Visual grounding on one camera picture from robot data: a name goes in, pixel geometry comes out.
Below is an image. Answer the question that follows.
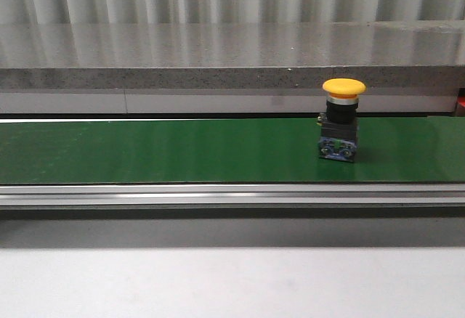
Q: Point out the red plastic tray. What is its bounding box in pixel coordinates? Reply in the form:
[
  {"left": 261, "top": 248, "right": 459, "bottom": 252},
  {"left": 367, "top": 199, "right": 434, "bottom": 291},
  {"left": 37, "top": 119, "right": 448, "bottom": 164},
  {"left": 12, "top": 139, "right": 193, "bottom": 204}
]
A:
[{"left": 455, "top": 88, "right": 465, "bottom": 117}]

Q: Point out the green conveyor belt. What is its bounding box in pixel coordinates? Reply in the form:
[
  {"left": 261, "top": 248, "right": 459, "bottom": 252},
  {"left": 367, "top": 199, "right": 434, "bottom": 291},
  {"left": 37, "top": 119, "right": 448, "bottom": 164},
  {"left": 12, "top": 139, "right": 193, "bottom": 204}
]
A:
[{"left": 1, "top": 116, "right": 464, "bottom": 184}]

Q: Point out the grey speckled stone counter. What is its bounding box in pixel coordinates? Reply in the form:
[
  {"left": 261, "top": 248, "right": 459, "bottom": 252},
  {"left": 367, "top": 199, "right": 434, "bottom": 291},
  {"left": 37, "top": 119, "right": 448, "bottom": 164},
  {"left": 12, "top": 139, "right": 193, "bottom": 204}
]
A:
[{"left": 1, "top": 21, "right": 464, "bottom": 117}]

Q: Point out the aluminium conveyor frame rail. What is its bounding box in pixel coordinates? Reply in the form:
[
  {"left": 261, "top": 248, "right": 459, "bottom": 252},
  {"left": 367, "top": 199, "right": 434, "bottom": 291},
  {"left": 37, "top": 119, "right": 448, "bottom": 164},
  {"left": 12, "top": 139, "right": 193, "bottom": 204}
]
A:
[{"left": 1, "top": 183, "right": 464, "bottom": 219}]

